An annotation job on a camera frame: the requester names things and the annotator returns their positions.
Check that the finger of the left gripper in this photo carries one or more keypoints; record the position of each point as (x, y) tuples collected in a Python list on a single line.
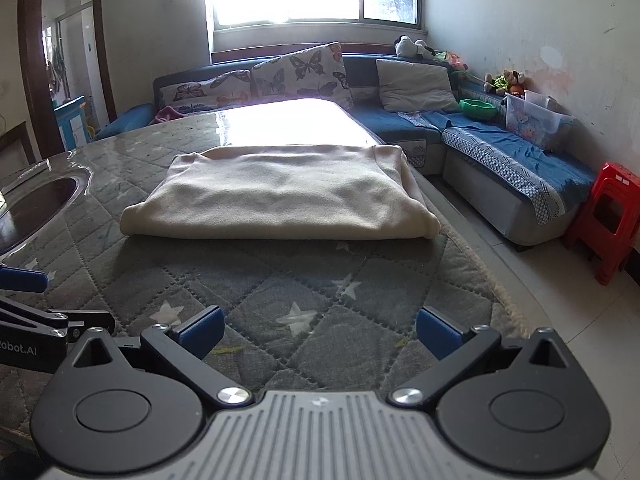
[(22, 280)]

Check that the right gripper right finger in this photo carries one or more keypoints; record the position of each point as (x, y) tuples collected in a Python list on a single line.
[(460, 352)]

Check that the cream fleece sweater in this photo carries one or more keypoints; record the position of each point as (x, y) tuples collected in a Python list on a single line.
[(289, 192)]

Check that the small plush toys group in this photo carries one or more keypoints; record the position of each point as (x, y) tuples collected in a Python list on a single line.
[(507, 83)]

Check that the square butterfly pillow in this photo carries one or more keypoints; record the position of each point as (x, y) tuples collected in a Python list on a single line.
[(314, 73)]

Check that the clear plastic storage box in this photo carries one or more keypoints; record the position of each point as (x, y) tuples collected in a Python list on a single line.
[(539, 125)]

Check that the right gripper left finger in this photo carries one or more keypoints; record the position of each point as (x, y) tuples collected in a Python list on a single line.
[(179, 353)]

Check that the blue small cabinet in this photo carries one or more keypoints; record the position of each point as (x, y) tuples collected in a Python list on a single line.
[(72, 124)]

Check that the grey plain cushion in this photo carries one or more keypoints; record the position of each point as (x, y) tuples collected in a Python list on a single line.
[(414, 87)]

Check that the long butterfly pillow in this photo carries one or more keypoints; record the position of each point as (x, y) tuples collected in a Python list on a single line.
[(231, 89)]

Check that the green plastic bowl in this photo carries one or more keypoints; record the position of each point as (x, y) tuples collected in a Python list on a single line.
[(478, 110)]

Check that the dark wooden door frame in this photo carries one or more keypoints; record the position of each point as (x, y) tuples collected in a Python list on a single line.
[(39, 64)]

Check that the panda plush toy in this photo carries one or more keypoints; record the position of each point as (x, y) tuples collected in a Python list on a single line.
[(405, 47)]

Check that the blue corner sofa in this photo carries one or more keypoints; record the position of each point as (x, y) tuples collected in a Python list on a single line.
[(528, 195)]

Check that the magenta cloth on sofa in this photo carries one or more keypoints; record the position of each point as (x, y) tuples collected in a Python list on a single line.
[(167, 114)]

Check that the red plastic stool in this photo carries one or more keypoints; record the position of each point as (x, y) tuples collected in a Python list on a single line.
[(608, 222)]

